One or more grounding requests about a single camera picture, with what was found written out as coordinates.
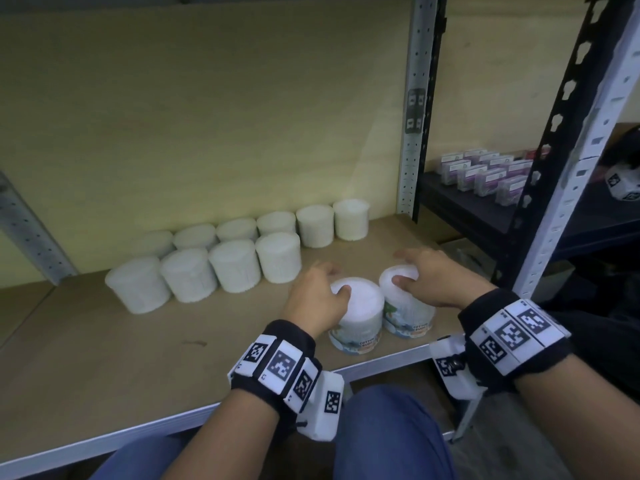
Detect group of white cotton-swab tubs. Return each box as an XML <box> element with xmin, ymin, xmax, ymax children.
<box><xmin>105</xmin><ymin>198</ymin><xmax>371</xmax><ymax>315</ymax></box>

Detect grey metal shelf wooden boards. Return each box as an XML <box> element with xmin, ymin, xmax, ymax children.
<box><xmin>0</xmin><ymin>0</ymin><xmax>640</xmax><ymax>480</ymax></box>

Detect person's left forearm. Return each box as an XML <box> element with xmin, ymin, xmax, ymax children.
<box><xmin>162</xmin><ymin>389</ymin><xmax>281</xmax><ymax>480</ymax></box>

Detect black marker tag plate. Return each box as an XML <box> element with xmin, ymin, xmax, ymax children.
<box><xmin>403</xmin><ymin>88</ymin><xmax>429</xmax><ymax>135</ymax></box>

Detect black left wristband with markers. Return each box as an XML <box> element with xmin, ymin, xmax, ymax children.
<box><xmin>227</xmin><ymin>319</ymin><xmax>323</xmax><ymax>415</ymax></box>

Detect white tub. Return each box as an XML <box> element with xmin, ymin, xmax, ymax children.
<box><xmin>327</xmin><ymin>277</ymin><xmax>386</xmax><ymax>355</ymax></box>
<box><xmin>378</xmin><ymin>264</ymin><xmax>437</xmax><ymax>341</ymax></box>

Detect person's right hand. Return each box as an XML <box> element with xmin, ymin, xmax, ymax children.
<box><xmin>392</xmin><ymin>247</ymin><xmax>499</xmax><ymax>311</ymax></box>

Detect person's left hand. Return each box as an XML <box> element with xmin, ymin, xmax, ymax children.
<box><xmin>279</xmin><ymin>260</ymin><xmax>353</xmax><ymax>341</ymax></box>

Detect person's leg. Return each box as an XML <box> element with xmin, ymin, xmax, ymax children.
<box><xmin>332</xmin><ymin>384</ymin><xmax>459</xmax><ymax>480</ymax></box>
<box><xmin>89</xmin><ymin>432</ymin><xmax>186</xmax><ymax>480</ymax></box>

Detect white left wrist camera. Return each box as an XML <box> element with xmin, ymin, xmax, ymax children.
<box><xmin>295</xmin><ymin>370</ymin><xmax>346</xmax><ymax>442</ymax></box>

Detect person's left leg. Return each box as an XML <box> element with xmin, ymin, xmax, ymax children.
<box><xmin>89</xmin><ymin>432</ymin><xmax>186</xmax><ymax>480</ymax></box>

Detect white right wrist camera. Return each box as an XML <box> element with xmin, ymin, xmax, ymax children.
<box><xmin>429</xmin><ymin>334</ymin><xmax>489</xmax><ymax>401</ymax></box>

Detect black wristband with markers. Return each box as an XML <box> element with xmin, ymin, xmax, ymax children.
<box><xmin>457</xmin><ymin>288</ymin><xmax>573</xmax><ymax>395</ymax></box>
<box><xmin>227</xmin><ymin>319</ymin><xmax>323</xmax><ymax>415</ymax></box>

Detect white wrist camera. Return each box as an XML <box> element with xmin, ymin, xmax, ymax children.
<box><xmin>429</xmin><ymin>334</ymin><xmax>489</xmax><ymax>401</ymax></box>
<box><xmin>295</xmin><ymin>370</ymin><xmax>346</xmax><ymax>442</ymax></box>

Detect black right wristband with markers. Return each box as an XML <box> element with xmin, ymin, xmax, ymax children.
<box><xmin>457</xmin><ymin>288</ymin><xmax>573</xmax><ymax>395</ymax></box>

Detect person's right leg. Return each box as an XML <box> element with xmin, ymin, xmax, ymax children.
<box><xmin>332</xmin><ymin>384</ymin><xmax>459</xmax><ymax>480</ymax></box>

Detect pile of small plastic packets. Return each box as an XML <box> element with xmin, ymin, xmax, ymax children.
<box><xmin>433</xmin><ymin>146</ymin><xmax>551</xmax><ymax>205</ymax></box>

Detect person's right forearm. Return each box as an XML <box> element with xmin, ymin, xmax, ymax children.
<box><xmin>515</xmin><ymin>362</ymin><xmax>640</xmax><ymax>480</ymax></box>

